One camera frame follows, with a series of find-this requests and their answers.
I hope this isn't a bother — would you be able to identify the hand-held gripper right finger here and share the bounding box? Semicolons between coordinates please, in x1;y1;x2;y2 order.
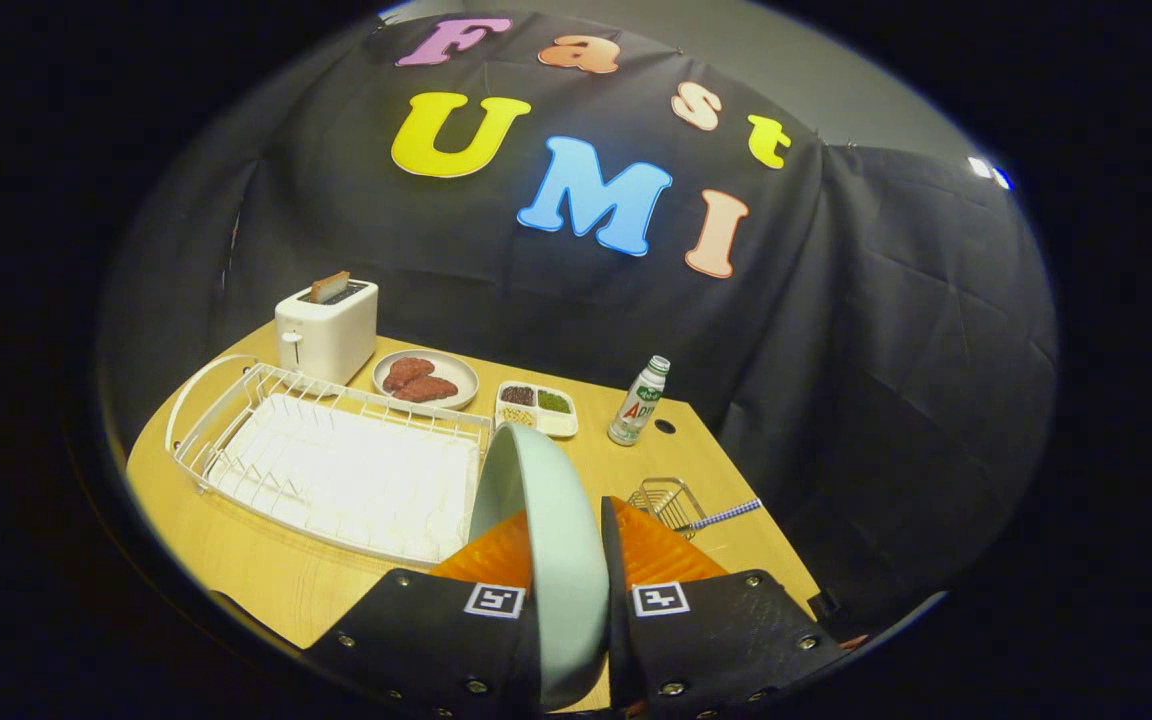
601;497;847;720

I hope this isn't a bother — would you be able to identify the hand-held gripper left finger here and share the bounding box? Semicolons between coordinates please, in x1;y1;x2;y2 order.
304;508;542;720

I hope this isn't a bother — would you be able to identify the pale green plate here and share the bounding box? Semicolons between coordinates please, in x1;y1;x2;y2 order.
468;422;610;713

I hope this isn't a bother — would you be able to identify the metal wire basket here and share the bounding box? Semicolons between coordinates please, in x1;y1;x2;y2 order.
628;477;709;541

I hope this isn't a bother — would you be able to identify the white wire dish rack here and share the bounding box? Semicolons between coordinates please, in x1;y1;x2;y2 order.
165;354;493;567

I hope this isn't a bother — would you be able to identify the white divided bean dish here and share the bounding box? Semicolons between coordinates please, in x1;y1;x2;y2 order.
494;381;579;439

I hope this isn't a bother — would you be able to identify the grey plate with meat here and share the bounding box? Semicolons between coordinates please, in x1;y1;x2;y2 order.
372;349;480;411

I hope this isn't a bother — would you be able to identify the white drip tray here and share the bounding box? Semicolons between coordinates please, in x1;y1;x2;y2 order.
206;393;482;563

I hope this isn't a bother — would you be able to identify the white drink bottle green label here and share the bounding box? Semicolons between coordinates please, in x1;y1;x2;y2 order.
608;356;671;447

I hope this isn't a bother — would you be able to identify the red meat piece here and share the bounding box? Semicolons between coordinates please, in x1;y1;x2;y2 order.
393;376;459;404
383;357;435;393

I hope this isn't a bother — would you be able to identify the white toaster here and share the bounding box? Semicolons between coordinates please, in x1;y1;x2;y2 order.
275;280;379;387

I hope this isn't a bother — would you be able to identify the black backdrop cloth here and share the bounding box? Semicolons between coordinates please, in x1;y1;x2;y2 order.
101;10;1059;641

